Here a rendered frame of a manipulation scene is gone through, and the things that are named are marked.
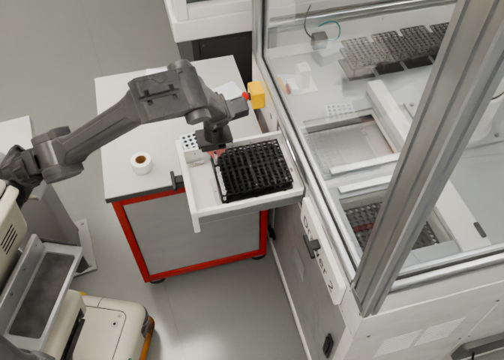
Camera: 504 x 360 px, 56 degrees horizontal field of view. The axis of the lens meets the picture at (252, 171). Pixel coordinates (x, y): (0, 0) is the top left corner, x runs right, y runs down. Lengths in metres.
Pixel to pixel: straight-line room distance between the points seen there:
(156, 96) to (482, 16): 0.50
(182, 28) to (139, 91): 1.26
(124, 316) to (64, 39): 2.29
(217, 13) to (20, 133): 0.90
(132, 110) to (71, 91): 2.42
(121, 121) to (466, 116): 0.55
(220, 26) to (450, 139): 1.53
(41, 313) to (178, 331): 1.10
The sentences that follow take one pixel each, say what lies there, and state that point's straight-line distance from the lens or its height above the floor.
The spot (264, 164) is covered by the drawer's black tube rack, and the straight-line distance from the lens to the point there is 1.46.
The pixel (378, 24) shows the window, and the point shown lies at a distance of 0.84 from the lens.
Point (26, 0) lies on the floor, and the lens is 4.24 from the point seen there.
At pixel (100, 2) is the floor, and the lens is 4.01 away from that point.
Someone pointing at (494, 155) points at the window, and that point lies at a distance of 0.81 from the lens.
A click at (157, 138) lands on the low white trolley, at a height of 0.76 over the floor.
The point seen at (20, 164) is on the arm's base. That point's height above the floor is 1.24.
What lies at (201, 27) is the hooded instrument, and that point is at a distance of 2.07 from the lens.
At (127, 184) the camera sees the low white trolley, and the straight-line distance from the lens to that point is 1.65.
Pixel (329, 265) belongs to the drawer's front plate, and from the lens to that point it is 1.27.
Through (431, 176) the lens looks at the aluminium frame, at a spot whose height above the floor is 1.49.
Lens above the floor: 2.04
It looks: 52 degrees down
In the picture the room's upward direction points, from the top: straight up
